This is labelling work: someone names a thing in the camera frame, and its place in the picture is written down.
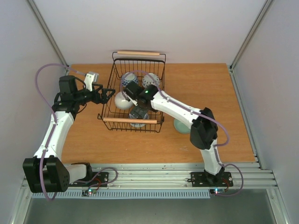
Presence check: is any white bowl with brown diamonds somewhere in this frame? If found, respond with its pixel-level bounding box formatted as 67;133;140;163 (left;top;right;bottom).
142;73;160;88

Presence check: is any red patterned bowl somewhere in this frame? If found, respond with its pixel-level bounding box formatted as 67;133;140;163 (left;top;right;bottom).
121;72;139;87

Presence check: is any pale green celadon bowl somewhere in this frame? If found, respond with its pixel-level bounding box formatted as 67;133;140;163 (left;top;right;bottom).
173;119;191;134

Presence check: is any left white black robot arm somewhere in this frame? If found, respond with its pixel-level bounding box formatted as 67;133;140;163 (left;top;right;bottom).
22;72;115;193

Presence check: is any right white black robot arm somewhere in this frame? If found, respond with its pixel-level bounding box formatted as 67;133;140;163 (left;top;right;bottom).
123;82;224;186

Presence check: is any left circuit board with leds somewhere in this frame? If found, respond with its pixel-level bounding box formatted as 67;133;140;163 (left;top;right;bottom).
82;189;97;196

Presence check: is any circuit board with leds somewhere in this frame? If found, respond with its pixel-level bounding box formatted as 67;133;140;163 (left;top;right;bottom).
82;189;97;196
210;188;227;195

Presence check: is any right circuit board with leds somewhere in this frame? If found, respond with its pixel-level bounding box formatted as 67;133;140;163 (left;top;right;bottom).
210;188;227;195

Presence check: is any black wire dish rack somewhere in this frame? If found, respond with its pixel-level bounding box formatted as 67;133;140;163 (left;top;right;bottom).
98;52;166;133

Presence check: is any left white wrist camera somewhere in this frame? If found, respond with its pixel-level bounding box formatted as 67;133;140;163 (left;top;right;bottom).
84;71;99;91

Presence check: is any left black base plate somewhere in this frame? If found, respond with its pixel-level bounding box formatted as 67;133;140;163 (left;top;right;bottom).
69;172;109;187

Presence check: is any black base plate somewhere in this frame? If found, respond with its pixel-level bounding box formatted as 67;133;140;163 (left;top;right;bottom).
187;172;234;187
69;172;109;187

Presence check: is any left aluminium corner post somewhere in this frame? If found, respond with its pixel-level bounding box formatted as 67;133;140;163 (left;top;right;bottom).
25;0;68;65

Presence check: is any aluminium corner post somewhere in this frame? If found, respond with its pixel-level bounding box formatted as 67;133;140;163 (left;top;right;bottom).
25;0;68;65
229;0;274;70

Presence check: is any grey slotted cable duct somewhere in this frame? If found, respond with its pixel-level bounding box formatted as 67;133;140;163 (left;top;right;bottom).
30;189;211;199

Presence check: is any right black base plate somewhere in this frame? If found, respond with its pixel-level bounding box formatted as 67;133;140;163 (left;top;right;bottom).
187;172;234;187

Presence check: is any aluminium rail frame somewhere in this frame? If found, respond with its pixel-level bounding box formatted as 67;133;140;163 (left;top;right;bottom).
91;162;278;189

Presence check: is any right aluminium corner post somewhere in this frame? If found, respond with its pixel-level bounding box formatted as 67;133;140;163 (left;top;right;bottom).
229;0;274;70

